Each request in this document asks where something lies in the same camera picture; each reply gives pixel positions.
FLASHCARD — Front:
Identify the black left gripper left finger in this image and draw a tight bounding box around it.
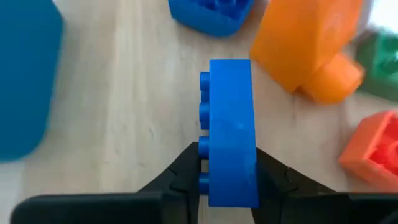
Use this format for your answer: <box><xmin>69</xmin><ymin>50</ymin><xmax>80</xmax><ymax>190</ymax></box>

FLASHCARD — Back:
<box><xmin>136</xmin><ymin>141</ymin><xmax>210</xmax><ymax>224</ymax></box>

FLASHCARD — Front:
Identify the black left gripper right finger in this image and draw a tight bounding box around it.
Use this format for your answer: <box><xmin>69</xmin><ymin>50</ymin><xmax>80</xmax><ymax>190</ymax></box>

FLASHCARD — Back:
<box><xmin>252</xmin><ymin>147</ymin><xmax>349</xmax><ymax>224</ymax></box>

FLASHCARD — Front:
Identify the blue toy brick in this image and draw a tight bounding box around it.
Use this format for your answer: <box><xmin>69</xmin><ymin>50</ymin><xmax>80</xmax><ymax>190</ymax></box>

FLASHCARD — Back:
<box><xmin>167</xmin><ymin>0</ymin><xmax>256</xmax><ymax>38</ymax></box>
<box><xmin>198</xmin><ymin>58</ymin><xmax>261</xmax><ymax>208</ymax></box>

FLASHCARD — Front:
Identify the red-orange toy brick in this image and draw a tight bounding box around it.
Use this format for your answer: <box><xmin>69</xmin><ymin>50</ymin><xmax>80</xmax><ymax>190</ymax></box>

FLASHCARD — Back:
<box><xmin>338</xmin><ymin>109</ymin><xmax>398</xmax><ymax>192</ymax></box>

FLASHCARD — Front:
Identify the orange toy brick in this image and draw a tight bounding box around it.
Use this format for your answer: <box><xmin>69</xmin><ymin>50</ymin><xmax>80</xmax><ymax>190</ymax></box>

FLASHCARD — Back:
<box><xmin>249</xmin><ymin>0</ymin><xmax>366</xmax><ymax>105</ymax></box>

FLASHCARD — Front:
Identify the small green toy brick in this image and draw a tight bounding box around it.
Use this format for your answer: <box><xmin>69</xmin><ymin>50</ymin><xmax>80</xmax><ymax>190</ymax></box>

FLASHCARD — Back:
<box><xmin>354</xmin><ymin>29</ymin><xmax>398</xmax><ymax>102</ymax></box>

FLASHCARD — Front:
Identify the teal plastic bin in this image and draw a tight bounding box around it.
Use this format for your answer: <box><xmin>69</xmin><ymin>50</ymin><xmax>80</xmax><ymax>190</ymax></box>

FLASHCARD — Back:
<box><xmin>0</xmin><ymin>0</ymin><xmax>65</xmax><ymax>162</ymax></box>

